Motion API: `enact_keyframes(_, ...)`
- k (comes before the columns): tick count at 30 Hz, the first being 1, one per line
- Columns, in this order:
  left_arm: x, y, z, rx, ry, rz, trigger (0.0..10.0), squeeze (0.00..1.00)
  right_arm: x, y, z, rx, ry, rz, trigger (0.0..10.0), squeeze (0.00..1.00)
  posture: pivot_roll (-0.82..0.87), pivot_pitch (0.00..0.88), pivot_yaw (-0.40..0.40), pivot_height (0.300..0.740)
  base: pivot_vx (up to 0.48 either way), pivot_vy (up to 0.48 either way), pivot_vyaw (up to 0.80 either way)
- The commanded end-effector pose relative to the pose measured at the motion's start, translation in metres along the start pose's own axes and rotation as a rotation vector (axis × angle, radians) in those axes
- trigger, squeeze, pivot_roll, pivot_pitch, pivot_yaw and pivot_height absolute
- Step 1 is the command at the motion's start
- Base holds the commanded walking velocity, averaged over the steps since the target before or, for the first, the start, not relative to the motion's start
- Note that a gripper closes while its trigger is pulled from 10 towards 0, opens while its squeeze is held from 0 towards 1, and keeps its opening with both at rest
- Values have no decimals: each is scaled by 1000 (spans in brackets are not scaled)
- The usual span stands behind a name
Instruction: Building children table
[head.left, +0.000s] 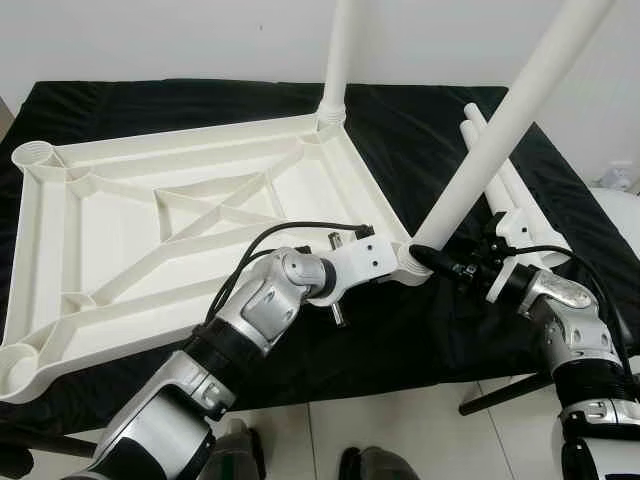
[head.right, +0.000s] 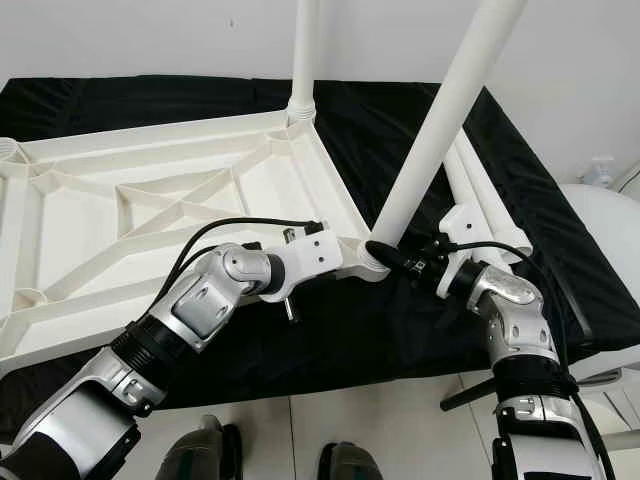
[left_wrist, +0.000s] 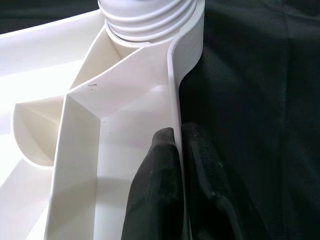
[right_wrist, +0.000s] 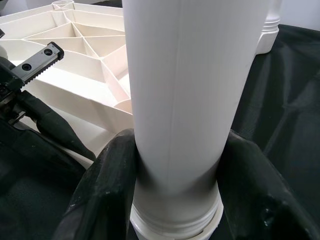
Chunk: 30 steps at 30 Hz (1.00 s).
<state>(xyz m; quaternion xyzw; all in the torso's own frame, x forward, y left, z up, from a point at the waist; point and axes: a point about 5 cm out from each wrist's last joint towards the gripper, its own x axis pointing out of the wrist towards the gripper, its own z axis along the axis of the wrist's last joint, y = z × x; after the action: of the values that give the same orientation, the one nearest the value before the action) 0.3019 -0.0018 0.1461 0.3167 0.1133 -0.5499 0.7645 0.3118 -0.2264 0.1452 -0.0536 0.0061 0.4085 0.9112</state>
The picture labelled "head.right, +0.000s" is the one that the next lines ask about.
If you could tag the grey robot left foot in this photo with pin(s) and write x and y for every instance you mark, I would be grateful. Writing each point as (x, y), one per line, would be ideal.
(200, 452)

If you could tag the small white wall device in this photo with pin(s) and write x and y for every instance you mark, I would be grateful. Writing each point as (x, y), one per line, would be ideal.
(600, 172)

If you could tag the grey robot right foot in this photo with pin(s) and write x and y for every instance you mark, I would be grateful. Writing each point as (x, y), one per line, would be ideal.
(352, 463)

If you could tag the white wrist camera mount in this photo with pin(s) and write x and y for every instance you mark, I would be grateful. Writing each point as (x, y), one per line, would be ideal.
(310, 255)
(460, 222)

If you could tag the grey robot foot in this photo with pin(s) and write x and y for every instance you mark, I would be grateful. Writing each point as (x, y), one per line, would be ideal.
(352, 463)
(200, 452)

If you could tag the black table cloth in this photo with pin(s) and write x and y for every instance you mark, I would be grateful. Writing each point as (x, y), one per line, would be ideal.
(360, 330)

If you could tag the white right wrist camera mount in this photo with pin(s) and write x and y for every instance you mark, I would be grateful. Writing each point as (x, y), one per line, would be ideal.
(460, 222)

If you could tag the grey metal rod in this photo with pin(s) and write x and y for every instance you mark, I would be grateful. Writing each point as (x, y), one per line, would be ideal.
(622, 440)

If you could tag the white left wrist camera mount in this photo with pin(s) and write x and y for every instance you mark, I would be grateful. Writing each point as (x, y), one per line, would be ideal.
(310, 255)

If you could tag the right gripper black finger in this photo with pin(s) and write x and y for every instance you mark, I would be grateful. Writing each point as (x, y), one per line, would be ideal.
(385, 253)

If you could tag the white round base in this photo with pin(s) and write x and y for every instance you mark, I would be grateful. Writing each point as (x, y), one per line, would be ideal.
(622, 415)

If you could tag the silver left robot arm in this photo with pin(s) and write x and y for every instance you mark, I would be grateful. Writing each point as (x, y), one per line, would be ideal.
(190, 305)

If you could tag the white plastic table top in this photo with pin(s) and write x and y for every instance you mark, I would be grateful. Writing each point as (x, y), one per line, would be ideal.
(60, 240)

